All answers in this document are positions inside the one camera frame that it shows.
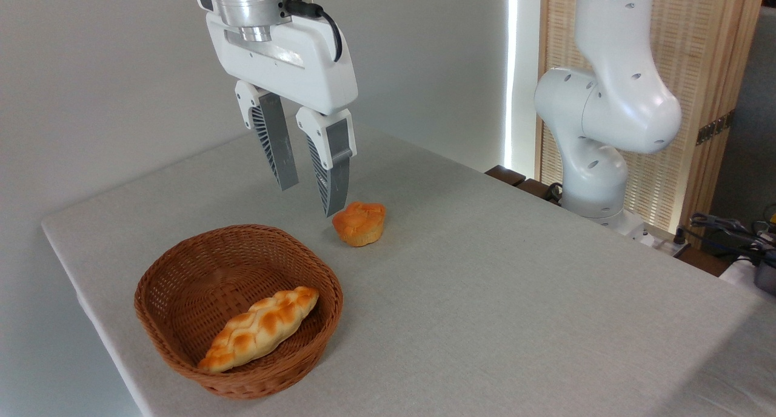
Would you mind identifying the black cable bundle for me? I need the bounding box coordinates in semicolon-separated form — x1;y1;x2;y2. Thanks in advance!
673;206;776;266

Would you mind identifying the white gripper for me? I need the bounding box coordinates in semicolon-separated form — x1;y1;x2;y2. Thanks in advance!
206;12;359;218

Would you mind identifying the brown wicker basket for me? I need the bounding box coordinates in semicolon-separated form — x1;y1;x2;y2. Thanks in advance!
134;224;344;401

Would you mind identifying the dark brown wooden block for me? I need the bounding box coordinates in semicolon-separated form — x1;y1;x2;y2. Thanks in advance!
485;165;564;207

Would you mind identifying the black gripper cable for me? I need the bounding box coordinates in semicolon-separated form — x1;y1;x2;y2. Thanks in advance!
283;0;344;63

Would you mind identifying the grey tablecloth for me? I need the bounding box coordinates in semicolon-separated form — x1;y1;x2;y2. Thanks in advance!
41;126;776;417

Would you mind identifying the braided golden bread loaf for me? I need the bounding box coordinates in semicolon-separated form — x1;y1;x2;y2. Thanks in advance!
198;286;320;373

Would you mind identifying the small orange muffin bread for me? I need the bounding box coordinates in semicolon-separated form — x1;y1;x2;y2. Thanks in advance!
332;201;387;247

